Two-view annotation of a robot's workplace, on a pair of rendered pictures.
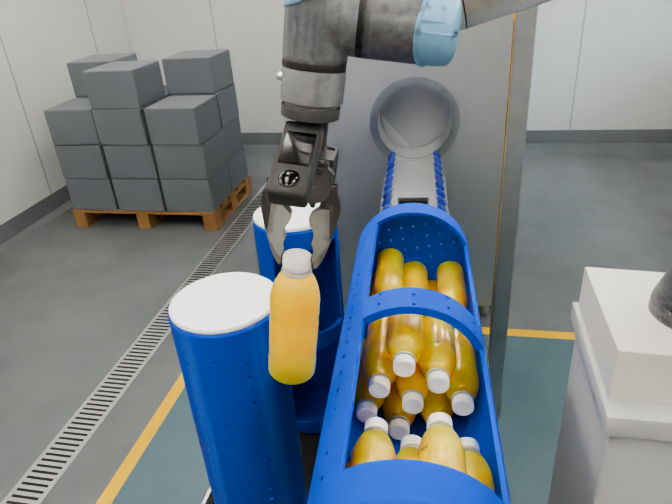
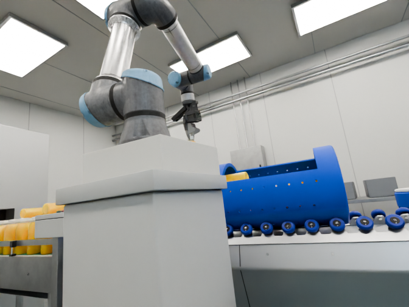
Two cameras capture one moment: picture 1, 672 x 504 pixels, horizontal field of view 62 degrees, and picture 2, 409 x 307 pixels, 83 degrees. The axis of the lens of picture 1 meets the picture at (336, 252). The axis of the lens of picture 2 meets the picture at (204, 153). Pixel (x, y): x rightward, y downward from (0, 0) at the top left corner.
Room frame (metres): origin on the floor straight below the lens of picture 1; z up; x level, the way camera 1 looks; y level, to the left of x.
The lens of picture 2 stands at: (1.06, -1.15, 1.08)
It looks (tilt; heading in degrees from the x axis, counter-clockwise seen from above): 12 degrees up; 105
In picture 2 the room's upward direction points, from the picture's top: 6 degrees counter-clockwise
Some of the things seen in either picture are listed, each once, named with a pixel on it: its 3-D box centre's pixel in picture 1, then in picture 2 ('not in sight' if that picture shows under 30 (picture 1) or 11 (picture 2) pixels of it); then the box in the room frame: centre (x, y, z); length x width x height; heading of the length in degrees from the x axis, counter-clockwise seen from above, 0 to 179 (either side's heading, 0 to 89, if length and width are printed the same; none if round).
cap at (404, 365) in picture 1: (404, 366); not in sight; (0.77, -0.10, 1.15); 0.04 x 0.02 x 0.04; 81
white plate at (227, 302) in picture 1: (224, 300); not in sight; (1.22, 0.29, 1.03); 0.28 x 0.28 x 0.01
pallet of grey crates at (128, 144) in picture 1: (153, 138); not in sight; (4.39, 1.37, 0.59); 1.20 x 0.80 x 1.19; 77
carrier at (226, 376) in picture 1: (248, 428); not in sight; (1.22, 0.29, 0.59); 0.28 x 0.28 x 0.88
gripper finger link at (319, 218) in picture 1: (322, 231); (190, 130); (0.67, 0.02, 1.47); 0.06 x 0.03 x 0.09; 172
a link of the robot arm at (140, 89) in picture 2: not in sight; (141, 95); (0.73, -0.59, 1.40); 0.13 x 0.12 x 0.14; 174
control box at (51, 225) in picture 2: not in sight; (59, 223); (0.12, -0.30, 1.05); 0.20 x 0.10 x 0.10; 171
